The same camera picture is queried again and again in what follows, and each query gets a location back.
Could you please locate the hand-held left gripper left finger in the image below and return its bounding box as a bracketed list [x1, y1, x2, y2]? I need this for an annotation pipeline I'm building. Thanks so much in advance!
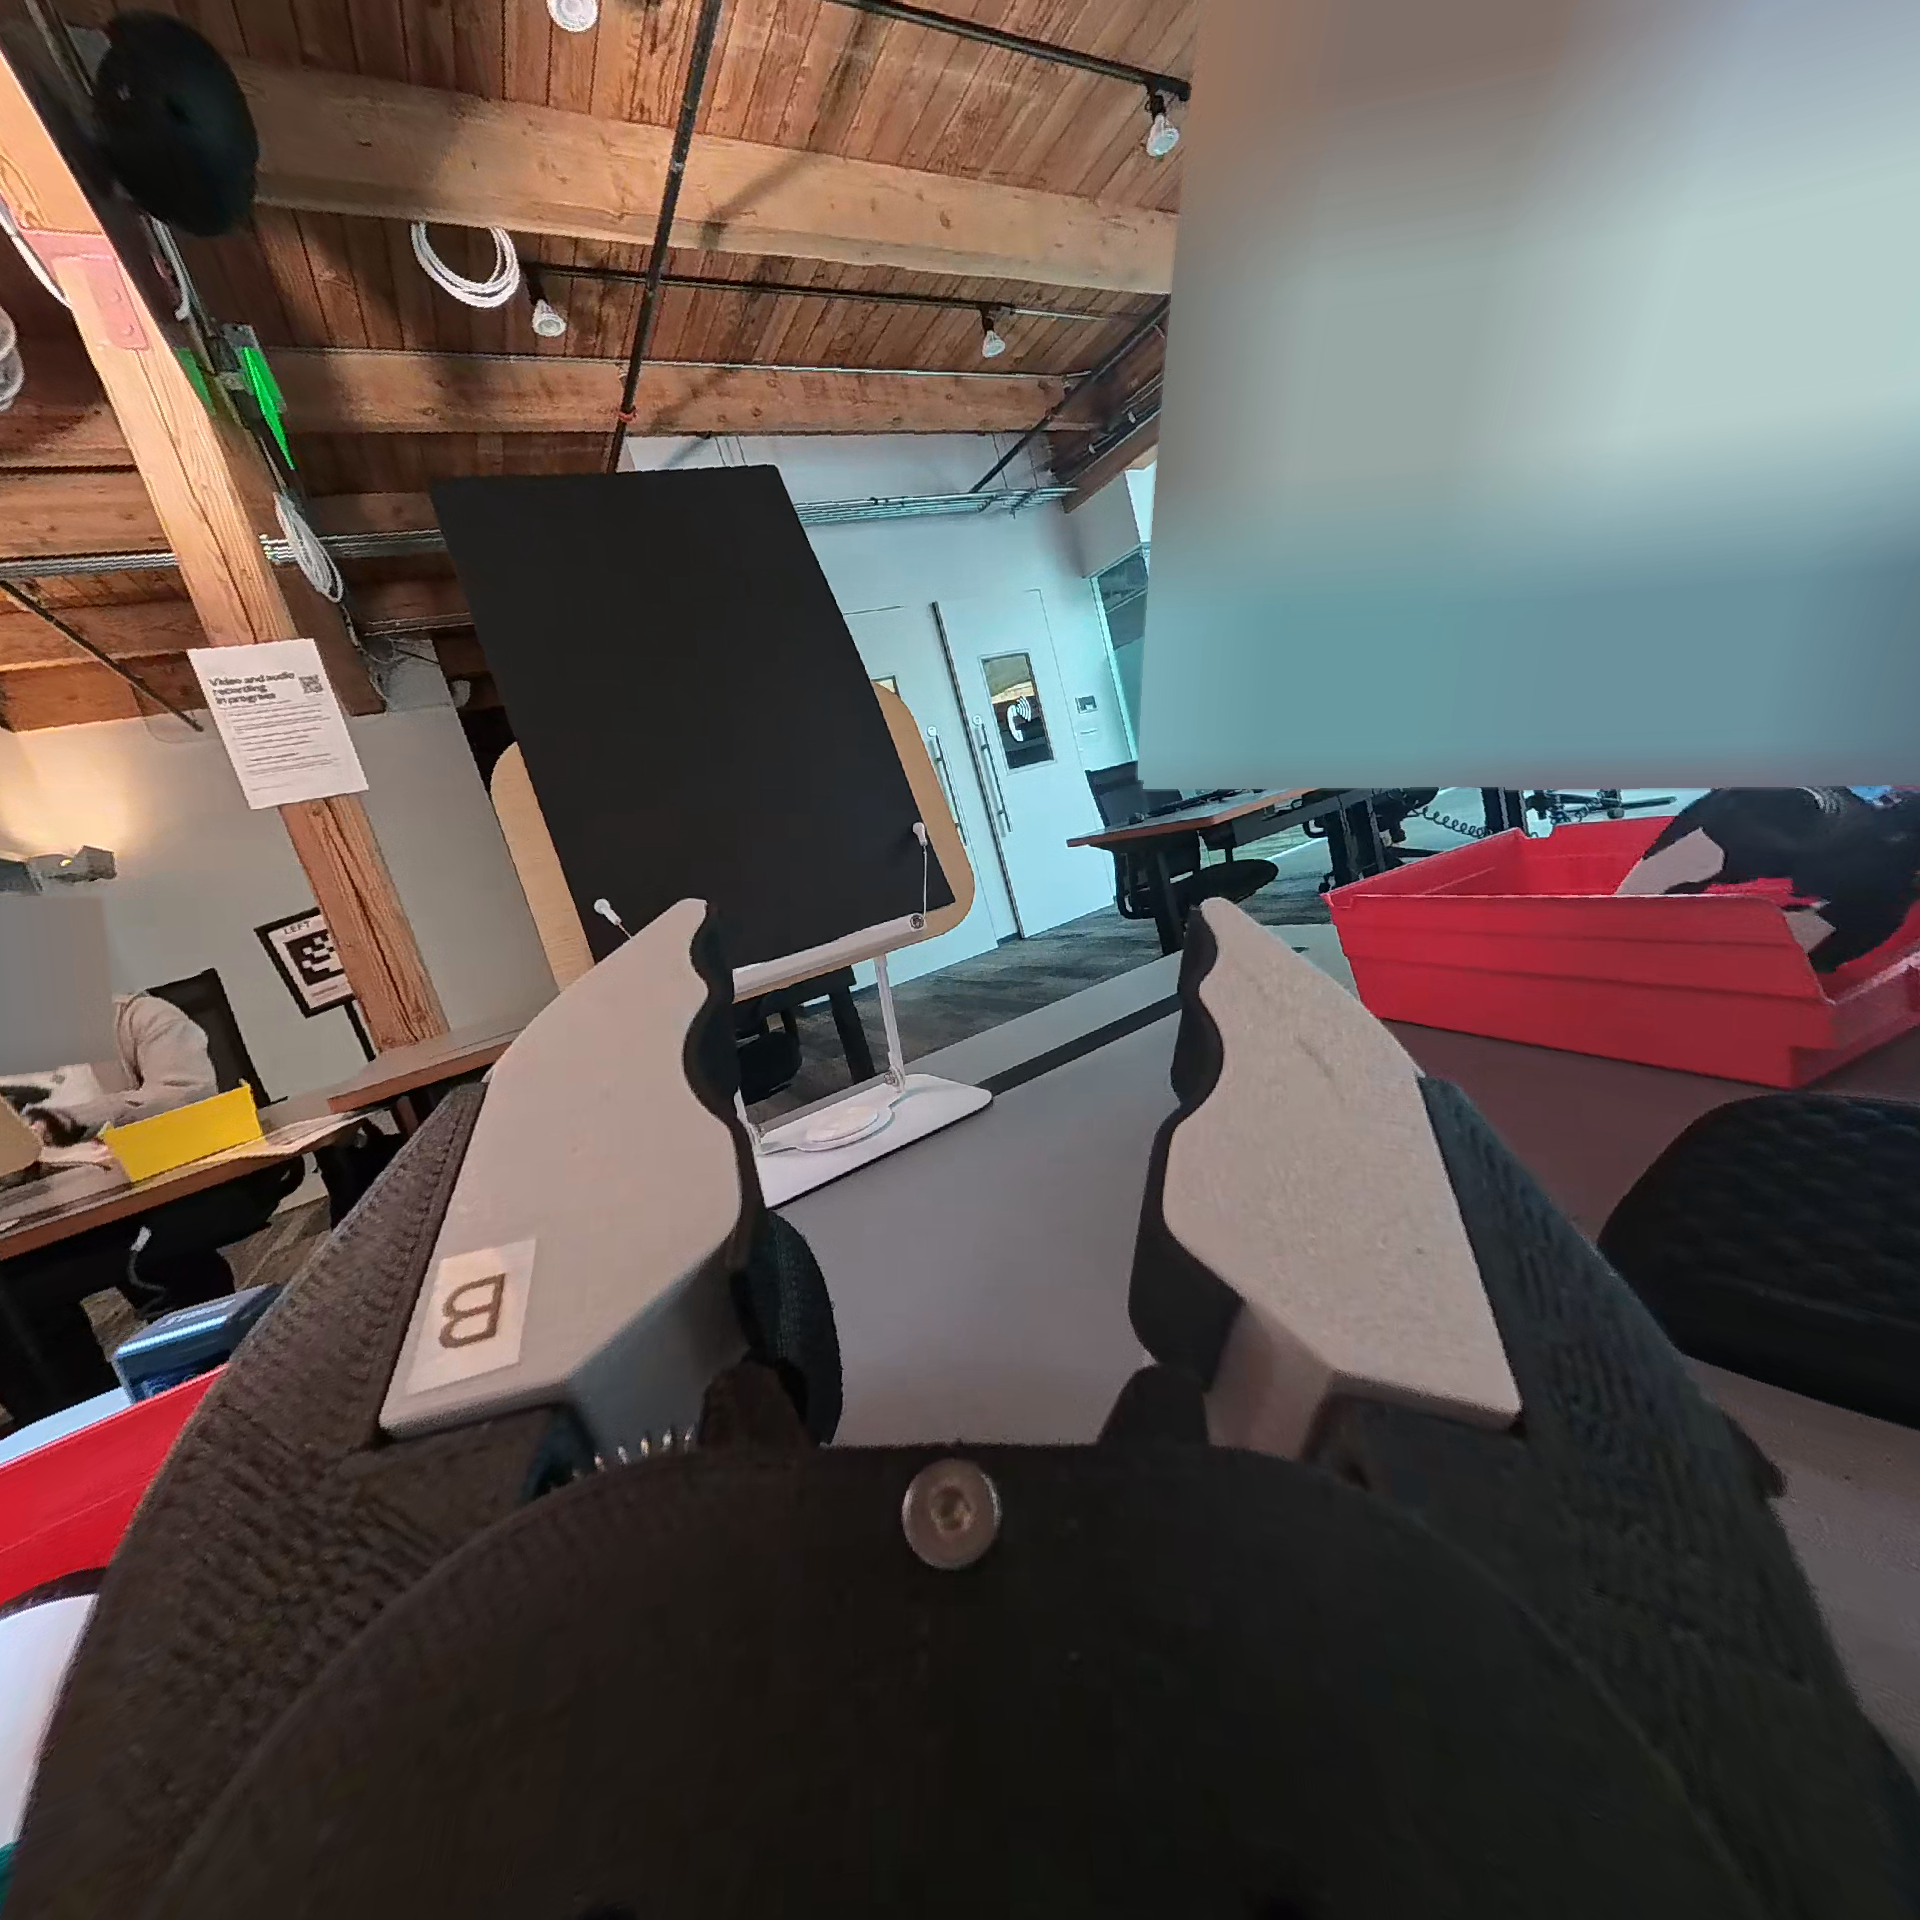
[380, 896, 760, 1460]

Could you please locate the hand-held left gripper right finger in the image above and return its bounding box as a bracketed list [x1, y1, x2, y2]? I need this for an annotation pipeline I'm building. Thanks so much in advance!
[1126, 896, 1527, 1460]

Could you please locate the red plastic bin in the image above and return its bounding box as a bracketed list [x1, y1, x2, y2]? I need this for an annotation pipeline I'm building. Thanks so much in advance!
[0, 1364, 227, 1607]
[1328, 823, 1920, 1090]

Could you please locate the wooden office desk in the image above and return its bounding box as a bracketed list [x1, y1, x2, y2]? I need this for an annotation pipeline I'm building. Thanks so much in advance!
[0, 1101, 376, 1268]
[1068, 787, 1360, 957]
[326, 1019, 527, 1120]

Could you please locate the black textured cushion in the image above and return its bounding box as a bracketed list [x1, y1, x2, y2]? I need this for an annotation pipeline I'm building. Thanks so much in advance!
[1598, 1093, 1920, 1432]

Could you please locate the black white marker board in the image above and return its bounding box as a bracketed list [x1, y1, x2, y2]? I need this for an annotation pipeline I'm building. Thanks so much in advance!
[252, 904, 376, 1059]

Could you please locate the black office chair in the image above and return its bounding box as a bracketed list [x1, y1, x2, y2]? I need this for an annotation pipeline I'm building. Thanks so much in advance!
[141, 967, 278, 1114]
[1083, 759, 1280, 922]

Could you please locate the yellow plastic bin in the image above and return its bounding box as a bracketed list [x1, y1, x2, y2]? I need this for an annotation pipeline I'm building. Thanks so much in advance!
[95, 1084, 261, 1185]

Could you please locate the blue box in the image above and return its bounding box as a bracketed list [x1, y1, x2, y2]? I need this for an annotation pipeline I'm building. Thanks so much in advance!
[111, 1295, 281, 1403]

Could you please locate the wooden book stand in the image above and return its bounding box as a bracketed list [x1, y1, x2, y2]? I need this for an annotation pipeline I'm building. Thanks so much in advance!
[491, 682, 995, 1202]

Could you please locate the white door with window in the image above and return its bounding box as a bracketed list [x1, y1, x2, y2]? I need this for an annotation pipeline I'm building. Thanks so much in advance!
[937, 592, 1065, 944]
[838, 600, 945, 736]

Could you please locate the white paper notice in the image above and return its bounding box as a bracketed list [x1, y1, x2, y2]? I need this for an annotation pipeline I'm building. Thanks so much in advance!
[188, 637, 369, 811]

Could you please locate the wooden pillar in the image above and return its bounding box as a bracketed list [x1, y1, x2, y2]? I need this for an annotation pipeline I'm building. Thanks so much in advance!
[0, 47, 453, 1056]

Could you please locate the white container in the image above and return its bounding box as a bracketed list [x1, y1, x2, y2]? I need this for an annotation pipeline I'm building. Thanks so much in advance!
[0, 1593, 99, 1848]

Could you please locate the green exit sign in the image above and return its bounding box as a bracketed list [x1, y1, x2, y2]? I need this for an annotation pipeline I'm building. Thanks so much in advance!
[171, 333, 302, 472]

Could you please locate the black ceiling pipe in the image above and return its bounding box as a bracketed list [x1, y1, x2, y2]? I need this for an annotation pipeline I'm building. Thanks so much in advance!
[604, 0, 724, 473]

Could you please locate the black pole with round disc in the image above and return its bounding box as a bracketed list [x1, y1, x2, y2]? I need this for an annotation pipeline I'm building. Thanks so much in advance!
[0, 0, 261, 295]

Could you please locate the white cable bundle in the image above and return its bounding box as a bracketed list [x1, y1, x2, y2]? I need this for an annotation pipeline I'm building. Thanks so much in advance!
[275, 491, 347, 607]

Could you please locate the white coiled cable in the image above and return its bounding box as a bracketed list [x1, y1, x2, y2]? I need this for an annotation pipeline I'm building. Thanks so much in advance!
[411, 221, 523, 314]

